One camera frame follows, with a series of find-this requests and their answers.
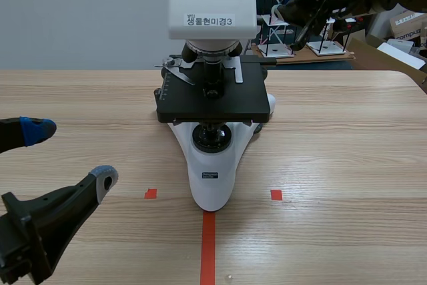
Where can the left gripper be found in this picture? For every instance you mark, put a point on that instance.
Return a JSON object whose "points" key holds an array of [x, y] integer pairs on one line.
{"points": [[13, 251]]}

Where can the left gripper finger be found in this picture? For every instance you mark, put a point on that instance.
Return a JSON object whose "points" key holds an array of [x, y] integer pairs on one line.
{"points": [[31, 131]]}

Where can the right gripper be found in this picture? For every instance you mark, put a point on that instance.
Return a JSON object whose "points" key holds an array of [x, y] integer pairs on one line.
{"points": [[310, 1]]}

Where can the tall white tiered rod model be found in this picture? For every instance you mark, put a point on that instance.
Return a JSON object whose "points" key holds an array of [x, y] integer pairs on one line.
{"points": [[274, 48]]}

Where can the low white tiered rod model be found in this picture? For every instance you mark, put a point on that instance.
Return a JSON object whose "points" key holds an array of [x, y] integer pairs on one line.
{"points": [[325, 48]]}

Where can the wooden board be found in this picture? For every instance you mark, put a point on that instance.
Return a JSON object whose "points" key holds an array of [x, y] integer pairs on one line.
{"points": [[310, 59]]}

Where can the white and black microscope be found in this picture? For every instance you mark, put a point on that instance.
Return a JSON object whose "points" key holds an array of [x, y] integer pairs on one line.
{"points": [[210, 4]]}

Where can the open brown cardboard box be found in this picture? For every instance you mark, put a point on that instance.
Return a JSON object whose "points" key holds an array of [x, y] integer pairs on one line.
{"points": [[383, 54]]}

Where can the printed cardboard box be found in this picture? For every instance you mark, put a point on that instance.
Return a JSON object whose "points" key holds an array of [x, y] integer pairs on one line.
{"points": [[405, 26]]}

